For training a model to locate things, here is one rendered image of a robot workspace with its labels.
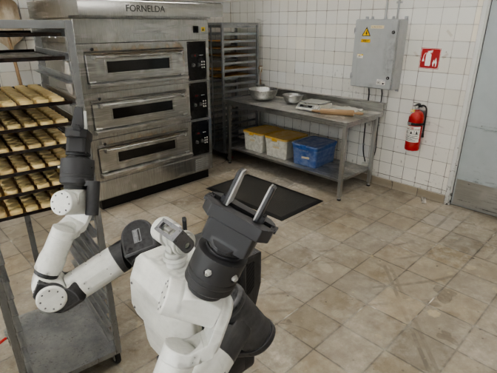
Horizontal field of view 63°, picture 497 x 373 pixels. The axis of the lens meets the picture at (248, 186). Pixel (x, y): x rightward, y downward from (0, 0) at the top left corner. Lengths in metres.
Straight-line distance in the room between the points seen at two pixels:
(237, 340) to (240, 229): 0.34
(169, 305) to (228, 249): 0.14
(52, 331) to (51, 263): 1.53
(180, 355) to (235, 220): 0.26
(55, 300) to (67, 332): 1.46
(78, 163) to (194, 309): 0.61
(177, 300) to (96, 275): 0.57
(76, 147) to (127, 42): 3.17
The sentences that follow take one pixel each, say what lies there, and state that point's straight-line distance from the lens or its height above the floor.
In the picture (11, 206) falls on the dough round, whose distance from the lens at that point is 2.06.
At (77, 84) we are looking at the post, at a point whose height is 1.57.
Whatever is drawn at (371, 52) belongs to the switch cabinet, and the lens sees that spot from 4.71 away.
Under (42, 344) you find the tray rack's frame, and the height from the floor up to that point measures 0.15.
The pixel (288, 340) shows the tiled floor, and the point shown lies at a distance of 2.67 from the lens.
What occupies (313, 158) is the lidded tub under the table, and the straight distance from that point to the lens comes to 4.76.
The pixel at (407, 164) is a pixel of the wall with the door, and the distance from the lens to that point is 4.89.
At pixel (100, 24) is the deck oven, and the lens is 4.17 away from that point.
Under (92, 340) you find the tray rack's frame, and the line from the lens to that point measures 2.59.
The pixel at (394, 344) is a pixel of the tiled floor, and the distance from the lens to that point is 2.78.
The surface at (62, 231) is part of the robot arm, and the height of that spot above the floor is 1.29.
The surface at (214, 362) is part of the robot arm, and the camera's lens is 0.88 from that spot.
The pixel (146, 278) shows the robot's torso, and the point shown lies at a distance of 1.08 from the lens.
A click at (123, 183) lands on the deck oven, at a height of 0.25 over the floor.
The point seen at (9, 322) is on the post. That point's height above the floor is 0.57.
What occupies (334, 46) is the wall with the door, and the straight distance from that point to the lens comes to 5.20.
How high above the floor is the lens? 1.81
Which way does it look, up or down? 22 degrees down
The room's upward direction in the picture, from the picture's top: straight up
